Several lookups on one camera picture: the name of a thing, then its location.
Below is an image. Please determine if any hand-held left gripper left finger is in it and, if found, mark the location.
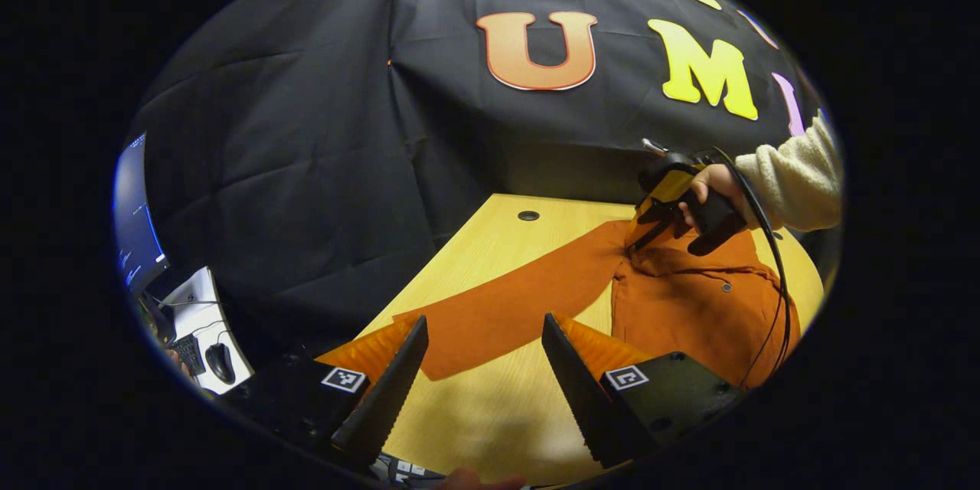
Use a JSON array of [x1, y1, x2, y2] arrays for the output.
[[222, 314, 430, 475]]

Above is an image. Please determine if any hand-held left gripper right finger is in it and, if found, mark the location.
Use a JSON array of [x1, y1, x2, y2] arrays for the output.
[[541, 312, 748, 471]]

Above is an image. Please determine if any orange knit cardigan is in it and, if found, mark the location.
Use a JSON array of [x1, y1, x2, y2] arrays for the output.
[[392, 219, 802, 390]]

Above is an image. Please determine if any black computer mouse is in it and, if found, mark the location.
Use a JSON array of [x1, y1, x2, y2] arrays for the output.
[[204, 341, 237, 387]]

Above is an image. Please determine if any black keyboard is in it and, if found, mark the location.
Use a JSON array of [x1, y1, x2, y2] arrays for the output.
[[169, 335, 207, 378]]

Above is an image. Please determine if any white side desk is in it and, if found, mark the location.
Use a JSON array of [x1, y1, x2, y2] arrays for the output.
[[147, 266, 255, 397]]

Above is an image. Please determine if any black backdrop cloth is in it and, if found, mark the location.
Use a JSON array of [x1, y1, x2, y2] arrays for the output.
[[126, 0, 831, 370]]

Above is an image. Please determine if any dark computer monitor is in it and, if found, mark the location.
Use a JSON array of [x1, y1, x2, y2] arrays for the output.
[[113, 132, 171, 296]]

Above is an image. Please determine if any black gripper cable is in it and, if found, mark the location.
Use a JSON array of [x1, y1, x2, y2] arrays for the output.
[[708, 145, 794, 391]]

